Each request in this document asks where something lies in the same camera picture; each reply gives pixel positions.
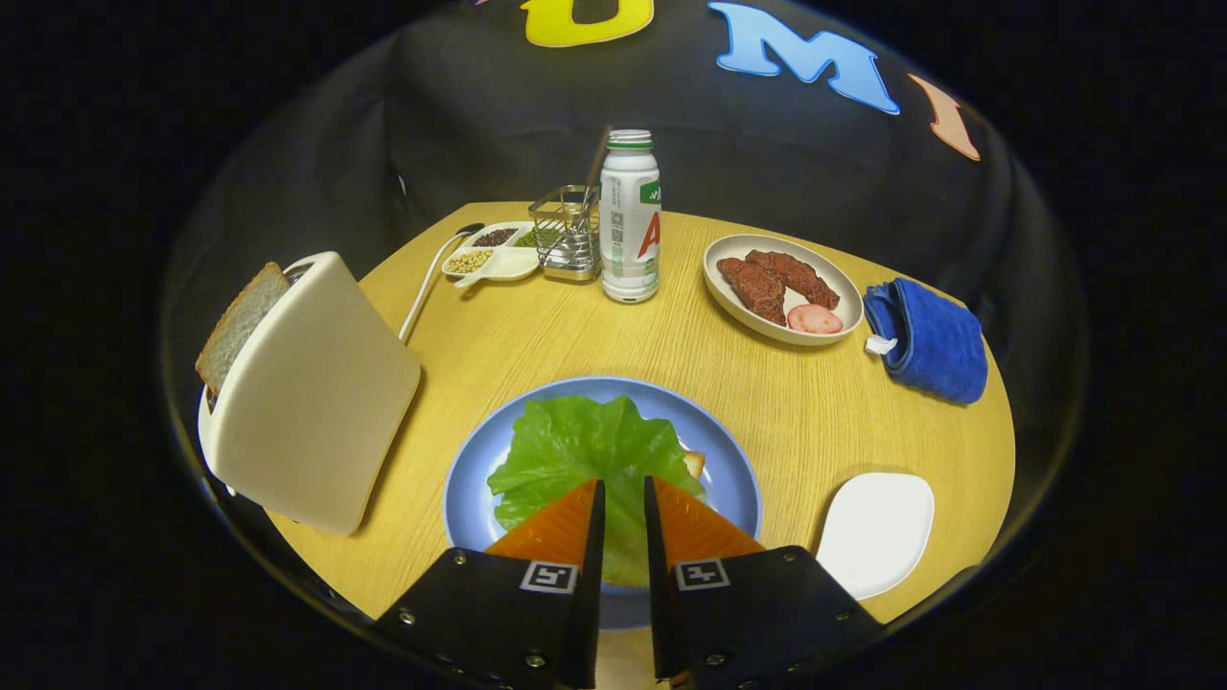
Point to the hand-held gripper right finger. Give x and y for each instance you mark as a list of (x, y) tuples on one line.
[(719, 613)]

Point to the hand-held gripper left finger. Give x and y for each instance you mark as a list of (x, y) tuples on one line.
[(537, 613)]

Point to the green lettuce leaf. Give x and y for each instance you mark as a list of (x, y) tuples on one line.
[(585, 446)]

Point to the toast bread slice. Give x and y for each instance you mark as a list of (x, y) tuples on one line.
[(240, 321)]

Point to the blue round plate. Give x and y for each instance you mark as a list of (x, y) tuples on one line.
[(474, 498)]

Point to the small white dish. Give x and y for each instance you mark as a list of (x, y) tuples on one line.
[(877, 532)]

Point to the cream toaster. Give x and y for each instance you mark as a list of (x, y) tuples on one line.
[(316, 402)]

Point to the beige round plate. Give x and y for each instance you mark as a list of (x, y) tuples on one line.
[(733, 307)]

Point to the pink ham slice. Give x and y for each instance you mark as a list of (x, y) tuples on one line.
[(816, 319)]

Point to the brown meat piece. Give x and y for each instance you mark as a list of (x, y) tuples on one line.
[(800, 276), (757, 287)]

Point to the blue folded towel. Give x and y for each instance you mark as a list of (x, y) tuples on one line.
[(935, 340)]

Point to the white divided bean dish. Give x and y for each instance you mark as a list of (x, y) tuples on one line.
[(489, 259)]

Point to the white drink bottle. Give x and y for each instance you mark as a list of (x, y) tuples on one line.
[(630, 230)]

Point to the brown chopstick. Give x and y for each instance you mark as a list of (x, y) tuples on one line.
[(598, 158)]

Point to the black backdrop cloth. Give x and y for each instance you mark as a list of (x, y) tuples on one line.
[(479, 125)]

